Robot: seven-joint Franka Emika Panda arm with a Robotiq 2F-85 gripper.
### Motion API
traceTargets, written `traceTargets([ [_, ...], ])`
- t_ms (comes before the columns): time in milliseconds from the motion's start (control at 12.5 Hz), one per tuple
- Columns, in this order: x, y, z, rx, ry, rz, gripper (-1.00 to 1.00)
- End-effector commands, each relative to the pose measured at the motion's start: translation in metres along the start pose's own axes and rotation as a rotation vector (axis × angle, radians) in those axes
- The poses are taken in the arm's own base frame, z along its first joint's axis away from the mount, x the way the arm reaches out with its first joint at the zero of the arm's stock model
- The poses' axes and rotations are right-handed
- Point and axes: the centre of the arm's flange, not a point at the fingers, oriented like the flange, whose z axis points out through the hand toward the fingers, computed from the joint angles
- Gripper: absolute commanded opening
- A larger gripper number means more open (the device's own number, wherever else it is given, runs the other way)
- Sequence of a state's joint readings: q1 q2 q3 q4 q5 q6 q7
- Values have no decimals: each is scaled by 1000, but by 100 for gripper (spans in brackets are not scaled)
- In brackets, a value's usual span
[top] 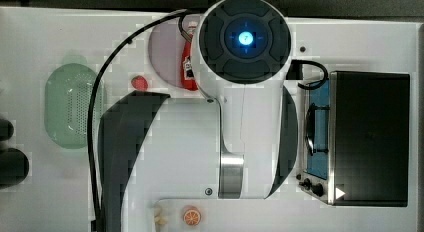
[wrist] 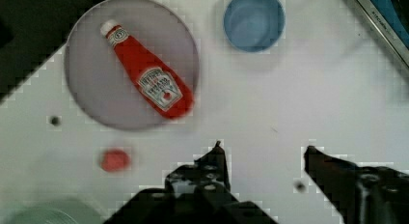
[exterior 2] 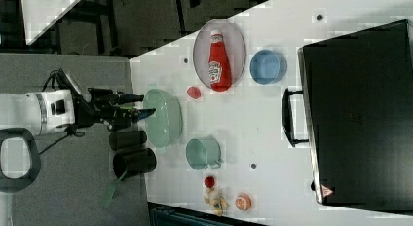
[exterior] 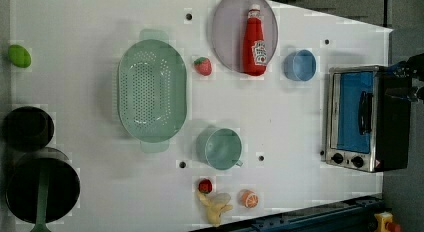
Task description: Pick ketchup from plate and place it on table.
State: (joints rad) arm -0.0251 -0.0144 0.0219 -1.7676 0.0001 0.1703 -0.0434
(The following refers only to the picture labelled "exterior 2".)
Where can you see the white side table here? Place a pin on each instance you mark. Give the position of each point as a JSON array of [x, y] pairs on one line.
[[40, 15]]

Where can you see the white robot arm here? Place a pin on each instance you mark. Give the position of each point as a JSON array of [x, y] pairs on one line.
[[26, 116]]

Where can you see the black toaster oven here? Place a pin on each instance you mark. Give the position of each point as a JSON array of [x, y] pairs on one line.
[[358, 102]]

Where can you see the red plush ketchup bottle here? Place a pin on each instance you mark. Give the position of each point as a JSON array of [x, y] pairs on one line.
[[219, 70]]

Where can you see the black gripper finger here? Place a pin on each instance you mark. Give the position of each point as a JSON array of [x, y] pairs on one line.
[[139, 114], [129, 98]]

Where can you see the red plush strawberry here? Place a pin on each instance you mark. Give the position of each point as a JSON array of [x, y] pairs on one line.
[[194, 92]]

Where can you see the small red plush fruit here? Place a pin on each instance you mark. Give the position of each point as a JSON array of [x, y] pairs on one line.
[[209, 182]]

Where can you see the orange slice toy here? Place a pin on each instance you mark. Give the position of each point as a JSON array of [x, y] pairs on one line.
[[243, 202]]

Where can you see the green perforated colander basket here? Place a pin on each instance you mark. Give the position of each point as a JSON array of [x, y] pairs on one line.
[[165, 125]]

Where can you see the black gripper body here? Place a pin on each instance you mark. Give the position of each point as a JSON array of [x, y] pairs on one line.
[[101, 108]]

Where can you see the grey round plate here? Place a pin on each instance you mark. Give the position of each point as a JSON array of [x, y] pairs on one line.
[[234, 44]]

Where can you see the black cylinder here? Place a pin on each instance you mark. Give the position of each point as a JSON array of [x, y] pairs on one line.
[[124, 140], [133, 163]]

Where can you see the green mug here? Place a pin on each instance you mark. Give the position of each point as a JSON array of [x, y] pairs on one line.
[[202, 153]]

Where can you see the lower black cylinder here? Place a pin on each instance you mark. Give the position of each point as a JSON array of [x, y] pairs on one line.
[[133, 163]]

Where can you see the blue bowl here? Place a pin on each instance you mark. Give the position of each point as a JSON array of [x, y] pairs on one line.
[[267, 67]]

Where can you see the upper black cylinder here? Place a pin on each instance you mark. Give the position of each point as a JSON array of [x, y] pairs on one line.
[[124, 140]]

